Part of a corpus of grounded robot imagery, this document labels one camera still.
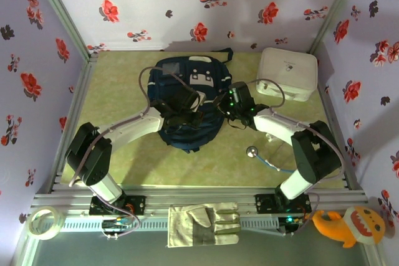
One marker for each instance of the navy blue backpack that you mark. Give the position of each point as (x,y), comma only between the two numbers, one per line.
(187,138)

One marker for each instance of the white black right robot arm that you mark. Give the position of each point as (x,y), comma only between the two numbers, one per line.
(277,122)

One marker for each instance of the small clear white bottle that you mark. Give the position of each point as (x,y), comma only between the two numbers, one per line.
(270,137)

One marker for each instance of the blue tube stethoscope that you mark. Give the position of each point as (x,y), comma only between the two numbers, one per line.
(251,151)

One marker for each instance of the white medical case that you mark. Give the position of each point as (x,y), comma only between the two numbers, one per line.
(286,69)

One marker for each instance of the grey white work glove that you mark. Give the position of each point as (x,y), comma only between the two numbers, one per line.
(199,225)

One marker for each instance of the small circuit board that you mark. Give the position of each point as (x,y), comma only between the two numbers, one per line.
(294,220)
(115,224)

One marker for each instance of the orange shark plush toy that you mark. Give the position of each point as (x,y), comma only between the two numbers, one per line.
(343,228)

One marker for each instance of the clear tape roll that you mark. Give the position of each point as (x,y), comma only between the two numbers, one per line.
(34,216)

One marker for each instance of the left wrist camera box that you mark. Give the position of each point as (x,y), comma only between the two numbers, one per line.
(201,99)

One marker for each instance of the aluminium side rail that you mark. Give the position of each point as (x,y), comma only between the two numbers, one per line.
(87,69)
(332,107)

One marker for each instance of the aluminium frame rail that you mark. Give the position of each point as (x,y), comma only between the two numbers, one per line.
(199,197)

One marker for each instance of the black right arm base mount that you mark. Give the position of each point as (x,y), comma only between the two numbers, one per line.
(263,203)

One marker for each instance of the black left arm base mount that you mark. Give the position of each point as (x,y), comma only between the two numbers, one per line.
(138,205)

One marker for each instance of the aluminium corner post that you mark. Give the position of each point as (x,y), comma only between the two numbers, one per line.
(334,13)
(63,13)

